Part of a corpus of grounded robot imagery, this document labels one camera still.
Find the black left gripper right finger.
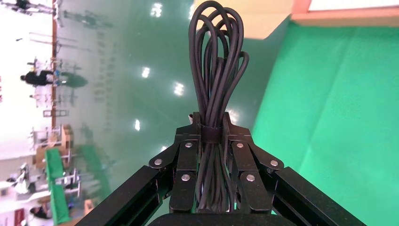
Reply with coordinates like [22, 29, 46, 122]
[222, 112, 367, 226]

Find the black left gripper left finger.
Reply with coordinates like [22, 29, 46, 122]
[74, 112, 203, 226]

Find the black data cable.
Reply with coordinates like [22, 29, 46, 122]
[188, 0, 250, 214]

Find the open brown cardboard box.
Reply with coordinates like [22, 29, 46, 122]
[193, 0, 399, 40]

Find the green covered work table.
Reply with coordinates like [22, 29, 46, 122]
[45, 148, 74, 225]

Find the person in black clothes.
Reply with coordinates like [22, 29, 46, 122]
[20, 70, 55, 87]

